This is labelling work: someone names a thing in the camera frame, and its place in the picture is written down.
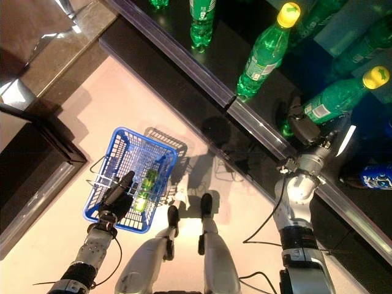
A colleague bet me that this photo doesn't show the dark stone plinth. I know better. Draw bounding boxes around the dark stone plinth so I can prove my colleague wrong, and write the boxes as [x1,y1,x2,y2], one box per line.
[18,12,119,99]

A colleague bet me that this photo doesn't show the silver left robot leg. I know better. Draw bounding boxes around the silver left robot leg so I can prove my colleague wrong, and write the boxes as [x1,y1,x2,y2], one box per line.
[115,205,180,294]

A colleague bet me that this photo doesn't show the blue label cola bottle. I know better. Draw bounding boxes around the blue label cola bottle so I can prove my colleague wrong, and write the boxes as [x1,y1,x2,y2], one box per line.
[344,163,392,189]

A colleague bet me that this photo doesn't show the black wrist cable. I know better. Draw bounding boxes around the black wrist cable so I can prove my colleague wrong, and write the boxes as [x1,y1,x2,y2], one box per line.
[91,229,123,289]
[243,176,287,247]

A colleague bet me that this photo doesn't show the low black base shelf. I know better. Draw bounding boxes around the low black base shelf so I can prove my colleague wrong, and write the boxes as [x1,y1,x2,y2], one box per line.
[98,15,392,294]

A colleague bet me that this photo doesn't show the black side unit base shelf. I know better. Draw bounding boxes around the black side unit base shelf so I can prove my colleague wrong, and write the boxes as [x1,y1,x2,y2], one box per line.
[0,104,88,246]

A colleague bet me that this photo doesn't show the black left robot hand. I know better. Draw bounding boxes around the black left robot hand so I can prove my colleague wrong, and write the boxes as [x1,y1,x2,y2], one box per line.
[97,170,135,229]

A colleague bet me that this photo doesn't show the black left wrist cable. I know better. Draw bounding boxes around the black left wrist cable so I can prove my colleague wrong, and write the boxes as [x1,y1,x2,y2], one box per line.
[91,229,123,289]

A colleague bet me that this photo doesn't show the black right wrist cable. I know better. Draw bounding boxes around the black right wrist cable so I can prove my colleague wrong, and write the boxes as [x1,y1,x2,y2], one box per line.
[243,176,287,247]

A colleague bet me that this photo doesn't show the blue plastic shopping basket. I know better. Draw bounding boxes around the blue plastic shopping basket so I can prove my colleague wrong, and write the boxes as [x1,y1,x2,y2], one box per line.
[83,127,179,235]

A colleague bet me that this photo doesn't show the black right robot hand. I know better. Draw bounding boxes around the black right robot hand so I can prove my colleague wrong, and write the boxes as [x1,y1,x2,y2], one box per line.
[287,96,322,148]

